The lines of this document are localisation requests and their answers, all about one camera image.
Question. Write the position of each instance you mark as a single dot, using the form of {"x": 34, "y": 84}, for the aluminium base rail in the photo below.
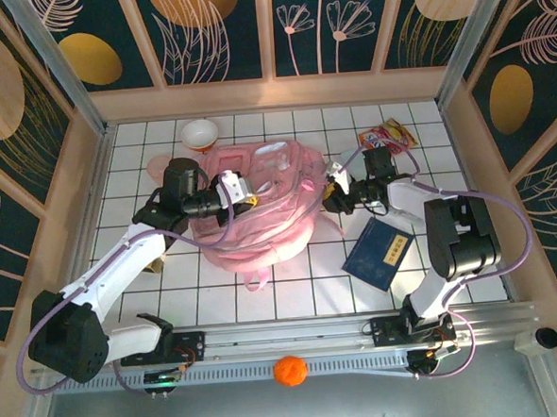
{"x": 286, "y": 333}

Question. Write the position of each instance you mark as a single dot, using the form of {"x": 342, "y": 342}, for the translucent pink plastic cup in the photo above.
{"x": 157, "y": 168}

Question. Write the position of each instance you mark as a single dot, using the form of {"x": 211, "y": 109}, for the left controller board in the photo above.
{"x": 163, "y": 378}

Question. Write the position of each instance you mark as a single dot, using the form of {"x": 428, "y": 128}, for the pink student backpack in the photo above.
{"x": 270, "y": 228}

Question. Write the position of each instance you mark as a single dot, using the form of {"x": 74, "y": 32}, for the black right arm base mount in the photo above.
{"x": 390, "y": 331}

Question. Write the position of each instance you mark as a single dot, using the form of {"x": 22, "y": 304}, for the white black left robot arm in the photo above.
{"x": 120, "y": 256}

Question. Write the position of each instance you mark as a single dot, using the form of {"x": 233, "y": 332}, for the small tan object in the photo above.
{"x": 153, "y": 267}

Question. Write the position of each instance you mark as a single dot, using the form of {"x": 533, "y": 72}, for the red snack packet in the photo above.
{"x": 392, "y": 135}

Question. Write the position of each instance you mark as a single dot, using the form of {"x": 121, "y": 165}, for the right controller board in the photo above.
{"x": 429, "y": 357}

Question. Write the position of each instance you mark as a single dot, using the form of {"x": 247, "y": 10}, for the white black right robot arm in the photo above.
{"x": 460, "y": 240}

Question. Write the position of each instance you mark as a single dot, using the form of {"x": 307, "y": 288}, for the orange white bowl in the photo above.
{"x": 199, "y": 134}

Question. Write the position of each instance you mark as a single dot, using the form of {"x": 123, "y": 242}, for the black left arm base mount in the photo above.
{"x": 187, "y": 346}

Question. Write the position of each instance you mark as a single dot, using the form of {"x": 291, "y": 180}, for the aluminium frame post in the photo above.
{"x": 59, "y": 66}
{"x": 475, "y": 40}

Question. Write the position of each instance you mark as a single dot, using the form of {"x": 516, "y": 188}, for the navy blue book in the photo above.
{"x": 376, "y": 254}

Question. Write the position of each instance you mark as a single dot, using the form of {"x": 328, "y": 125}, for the orange ball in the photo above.
{"x": 290, "y": 371}

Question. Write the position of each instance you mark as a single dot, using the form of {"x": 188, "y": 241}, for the controller board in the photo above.
{"x": 429, "y": 357}
{"x": 163, "y": 378}

